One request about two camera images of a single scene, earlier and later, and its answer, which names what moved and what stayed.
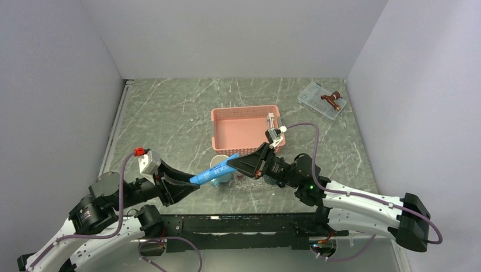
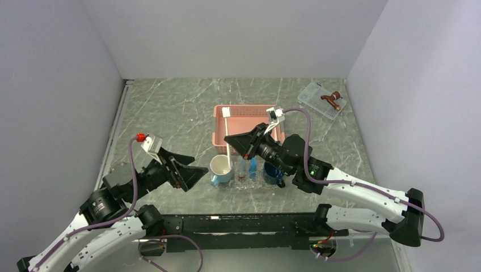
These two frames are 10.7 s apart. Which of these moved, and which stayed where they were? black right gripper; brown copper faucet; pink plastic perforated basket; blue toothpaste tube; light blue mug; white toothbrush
Moved: black right gripper; blue toothpaste tube; white toothbrush
Stayed: pink plastic perforated basket; brown copper faucet; light blue mug
